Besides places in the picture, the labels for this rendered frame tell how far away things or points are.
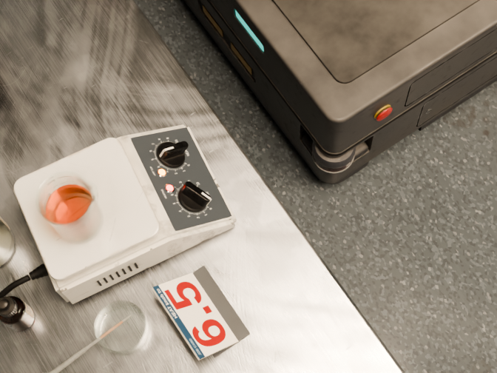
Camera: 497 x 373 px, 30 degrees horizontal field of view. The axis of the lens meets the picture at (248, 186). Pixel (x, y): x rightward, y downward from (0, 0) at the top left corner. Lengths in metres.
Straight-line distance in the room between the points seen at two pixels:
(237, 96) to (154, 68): 0.82
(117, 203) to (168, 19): 1.10
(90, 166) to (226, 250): 0.17
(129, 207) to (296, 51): 0.67
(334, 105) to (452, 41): 0.23
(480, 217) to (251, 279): 0.91
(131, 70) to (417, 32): 0.61
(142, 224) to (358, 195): 0.94
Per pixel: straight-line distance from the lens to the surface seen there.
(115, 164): 0.97
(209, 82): 1.93
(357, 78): 1.53
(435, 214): 1.84
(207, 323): 0.98
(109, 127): 1.08
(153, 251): 0.96
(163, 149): 0.98
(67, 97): 1.11
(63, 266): 0.94
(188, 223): 0.97
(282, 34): 1.56
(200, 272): 1.00
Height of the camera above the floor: 1.72
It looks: 70 degrees down
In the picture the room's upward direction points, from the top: 7 degrees counter-clockwise
